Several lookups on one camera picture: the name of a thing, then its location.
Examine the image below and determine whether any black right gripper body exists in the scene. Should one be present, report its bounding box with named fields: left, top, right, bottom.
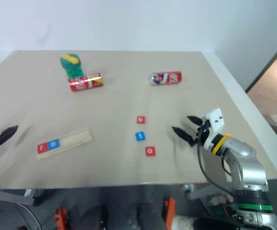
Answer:
left=188, top=119, right=212, bottom=147

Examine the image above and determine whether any red letter r block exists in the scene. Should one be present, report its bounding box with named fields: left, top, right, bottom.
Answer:
left=37, top=143, right=50, bottom=154

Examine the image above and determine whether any yellow zip tie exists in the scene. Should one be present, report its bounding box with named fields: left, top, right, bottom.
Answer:
left=211, top=133, right=232, bottom=155

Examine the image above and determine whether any blue letter o block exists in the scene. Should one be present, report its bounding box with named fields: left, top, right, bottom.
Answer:
left=47, top=139, right=61, bottom=151

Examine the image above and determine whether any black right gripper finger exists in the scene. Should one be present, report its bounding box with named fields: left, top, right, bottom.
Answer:
left=187, top=115, right=204, bottom=126
left=171, top=126, right=193, bottom=144

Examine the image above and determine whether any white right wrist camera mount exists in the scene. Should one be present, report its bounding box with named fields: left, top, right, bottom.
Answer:
left=202, top=108, right=226, bottom=153

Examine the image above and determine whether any tray with robo letter tiles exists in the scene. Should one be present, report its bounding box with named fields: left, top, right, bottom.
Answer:
left=35, top=127, right=93, bottom=161

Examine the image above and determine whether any orange and black clamp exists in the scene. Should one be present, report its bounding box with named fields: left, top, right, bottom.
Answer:
left=54, top=207, right=70, bottom=230
left=163, top=198, right=177, bottom=229

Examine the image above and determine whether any red soda can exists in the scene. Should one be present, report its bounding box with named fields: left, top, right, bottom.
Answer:
left=149, top=71, right=183, bottom=86

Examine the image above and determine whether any red letter tile o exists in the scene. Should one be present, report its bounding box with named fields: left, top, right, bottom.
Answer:
left=144, top=146, right=156, bottom=157

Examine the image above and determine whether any green and yellow toy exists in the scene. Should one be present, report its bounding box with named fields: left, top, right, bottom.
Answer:
left=59, top=53, right=84, bottom=79

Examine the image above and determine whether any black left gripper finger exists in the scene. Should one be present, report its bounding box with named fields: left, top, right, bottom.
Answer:
left=0, top=125, right=19, bottom=146

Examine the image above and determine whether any red can with yellow stripe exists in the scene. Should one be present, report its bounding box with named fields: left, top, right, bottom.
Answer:
left=67, top=73, right=105, bottom=92

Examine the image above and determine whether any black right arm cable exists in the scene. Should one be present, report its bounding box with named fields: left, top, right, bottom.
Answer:
left=197, top=126, right=239, bottom=196

